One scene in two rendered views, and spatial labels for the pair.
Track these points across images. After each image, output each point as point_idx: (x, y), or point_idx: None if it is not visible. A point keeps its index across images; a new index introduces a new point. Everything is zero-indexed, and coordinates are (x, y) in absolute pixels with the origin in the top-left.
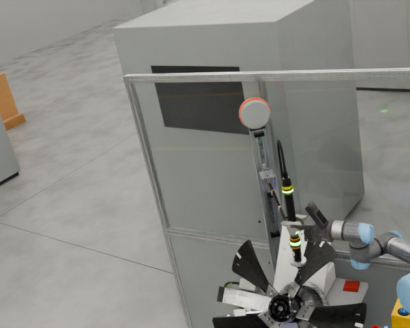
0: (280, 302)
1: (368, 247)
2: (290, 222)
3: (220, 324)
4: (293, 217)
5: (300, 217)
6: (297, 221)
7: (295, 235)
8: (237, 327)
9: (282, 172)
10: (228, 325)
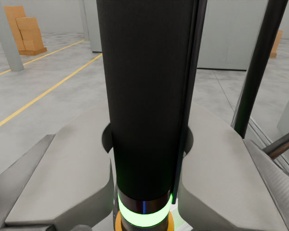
0: None
1: None
2: (96, 123)
3: (116, 185)
4: (119, 107)
5: (209, 169)
6: (107, 166)
7: (125, 222)
8: (117, 206)
9: None
10: (117, 195)
